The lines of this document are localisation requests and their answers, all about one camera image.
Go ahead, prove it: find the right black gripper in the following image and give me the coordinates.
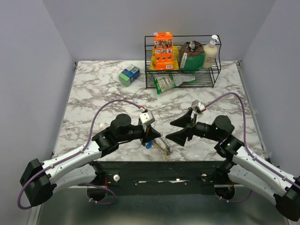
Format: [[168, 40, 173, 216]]
[[165, 107, 221, 146]]

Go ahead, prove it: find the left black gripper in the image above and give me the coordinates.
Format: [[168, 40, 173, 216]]
[[118, 124, 161, 146]]

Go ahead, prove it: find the metal disc with keyrings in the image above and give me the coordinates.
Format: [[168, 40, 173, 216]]
[[150, 137, 173, 158]]

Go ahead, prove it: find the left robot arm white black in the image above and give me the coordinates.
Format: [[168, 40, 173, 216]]
[[20, 111, 161, 207]]

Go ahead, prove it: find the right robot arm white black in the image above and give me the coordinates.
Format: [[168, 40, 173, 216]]
[[166, 108, 300, 222]]

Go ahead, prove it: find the blue key tag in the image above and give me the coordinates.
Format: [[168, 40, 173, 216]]
[[146, 142, 152, 149]]

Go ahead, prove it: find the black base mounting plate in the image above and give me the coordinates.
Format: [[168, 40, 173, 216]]
[[90, 161, 236, 199]]

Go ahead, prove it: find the silver green foil pouch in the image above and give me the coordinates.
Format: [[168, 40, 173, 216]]
[[172, 75, 196, 86]]

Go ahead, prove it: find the green white pouch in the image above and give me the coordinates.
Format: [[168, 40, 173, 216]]
[[150, 72, 176, 95]]

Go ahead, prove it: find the green sponge pack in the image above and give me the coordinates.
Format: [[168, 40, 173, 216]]
[[119, 65, 140, 87]]

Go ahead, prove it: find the brown green coffee bag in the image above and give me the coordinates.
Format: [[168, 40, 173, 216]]
[[179, 40, 204, 72]]

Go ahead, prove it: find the yellow snack bag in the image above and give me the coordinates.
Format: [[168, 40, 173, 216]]
[[150, 46, 179, 70]]

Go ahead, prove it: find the cream lotion pump bottle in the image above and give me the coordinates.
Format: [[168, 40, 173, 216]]
[[202, 35, 219, 68]]

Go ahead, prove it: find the orange cardboard box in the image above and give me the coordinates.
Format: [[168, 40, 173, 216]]
[[154, 32, 174, 70]]

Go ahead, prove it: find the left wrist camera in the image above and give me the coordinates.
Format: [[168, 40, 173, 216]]
[[139, 111, 155, 127]]

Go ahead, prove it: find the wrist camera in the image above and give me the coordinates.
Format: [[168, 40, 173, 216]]
[[191, 100, 206, 114], [139, 111, 155, 127]]

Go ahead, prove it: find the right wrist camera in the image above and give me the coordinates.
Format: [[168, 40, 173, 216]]
[[191, 100, 206, 114]]

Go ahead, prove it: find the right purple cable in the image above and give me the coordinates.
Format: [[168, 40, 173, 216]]
[[201, 92, 300, 203]]

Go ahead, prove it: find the purple cable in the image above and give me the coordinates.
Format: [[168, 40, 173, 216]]
[[17, 99, 147, 209], [201, 92, 300, 203]]

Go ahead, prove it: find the black wire shelf rack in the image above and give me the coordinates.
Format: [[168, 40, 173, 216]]
[[144, 33, 221, 94]]

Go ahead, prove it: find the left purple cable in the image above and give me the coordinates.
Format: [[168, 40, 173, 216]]
[[17, 99, 147, 209]]

